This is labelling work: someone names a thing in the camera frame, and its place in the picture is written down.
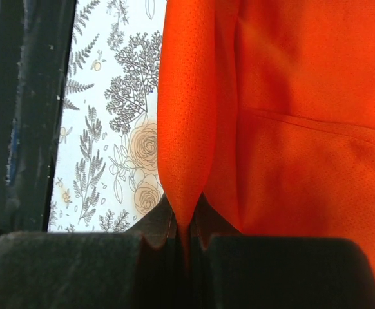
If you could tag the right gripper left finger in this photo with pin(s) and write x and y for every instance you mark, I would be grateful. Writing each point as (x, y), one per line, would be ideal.
(138, 268)

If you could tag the floral table mat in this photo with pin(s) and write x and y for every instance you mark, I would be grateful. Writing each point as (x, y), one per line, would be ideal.
(106, 175)

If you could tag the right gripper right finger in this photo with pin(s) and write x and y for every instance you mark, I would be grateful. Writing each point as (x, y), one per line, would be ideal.
(232, 270)

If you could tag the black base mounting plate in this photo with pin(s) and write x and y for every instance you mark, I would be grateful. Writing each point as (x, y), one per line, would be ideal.
(35, 39)

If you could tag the orange t shirt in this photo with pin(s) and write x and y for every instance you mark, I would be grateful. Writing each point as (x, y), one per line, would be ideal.
(267, 108)

